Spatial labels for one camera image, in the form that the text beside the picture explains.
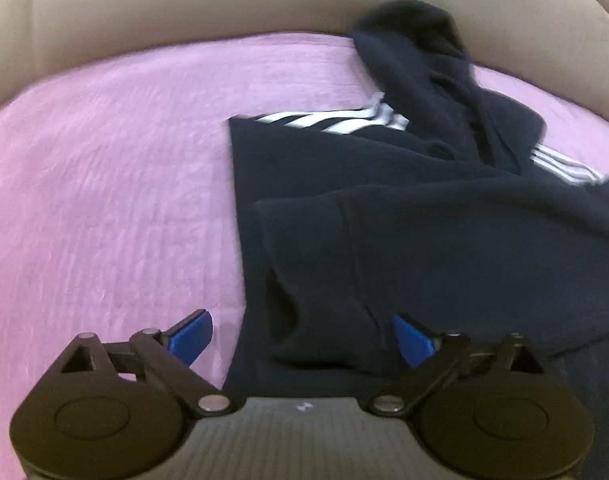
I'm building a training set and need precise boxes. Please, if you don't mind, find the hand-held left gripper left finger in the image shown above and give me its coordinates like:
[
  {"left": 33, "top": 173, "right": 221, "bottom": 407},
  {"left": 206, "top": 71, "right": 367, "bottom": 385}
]
[{"left": 59, "top": 309, "right": 232, "bottom": 416}]

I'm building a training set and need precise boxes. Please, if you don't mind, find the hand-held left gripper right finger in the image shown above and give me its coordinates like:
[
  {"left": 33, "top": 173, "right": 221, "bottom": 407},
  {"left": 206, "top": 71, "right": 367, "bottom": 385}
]
[{"left": 367, "top": 313, "right": 548, "bottom": 416}]

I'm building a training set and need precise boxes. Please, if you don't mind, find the navy hoodie with white stripes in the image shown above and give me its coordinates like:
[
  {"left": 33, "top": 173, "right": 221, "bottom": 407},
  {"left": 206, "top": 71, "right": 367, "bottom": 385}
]
[{"left": 222, "top": 0, "right": 609, "bottom": 411}]

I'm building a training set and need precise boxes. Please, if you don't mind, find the pink blanket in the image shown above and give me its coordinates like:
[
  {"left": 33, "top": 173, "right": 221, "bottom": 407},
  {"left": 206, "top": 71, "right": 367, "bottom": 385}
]
[{"left": 0, "top": 32, "right": 609, "bottom": 480}]

